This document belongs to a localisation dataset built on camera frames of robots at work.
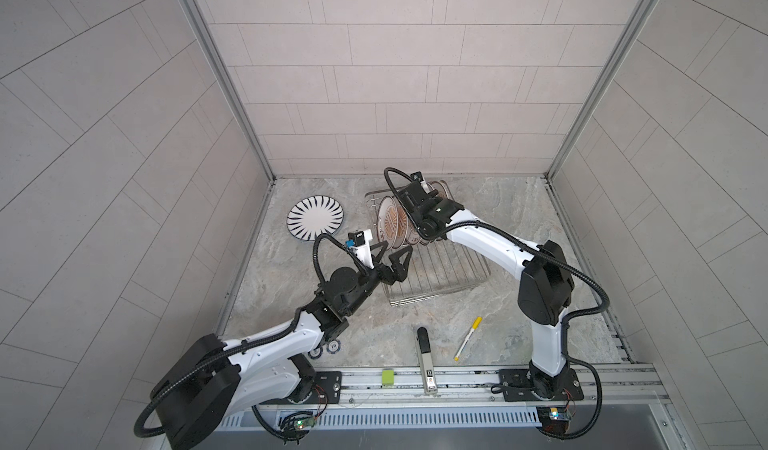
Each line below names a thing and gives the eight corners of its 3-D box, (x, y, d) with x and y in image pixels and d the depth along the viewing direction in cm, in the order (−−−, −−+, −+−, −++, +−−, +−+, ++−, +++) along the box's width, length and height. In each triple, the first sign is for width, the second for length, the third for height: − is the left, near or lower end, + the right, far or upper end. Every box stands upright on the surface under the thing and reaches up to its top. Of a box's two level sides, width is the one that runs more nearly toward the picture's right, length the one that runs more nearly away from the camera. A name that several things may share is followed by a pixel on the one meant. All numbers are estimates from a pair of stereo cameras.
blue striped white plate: (282, 240, 100) (280, 236, 98) (294, 199, 111) (292, 195, 109) (340, 240, 100) (339, 236, 98) (346, 199, 111) (345, 195, 109)
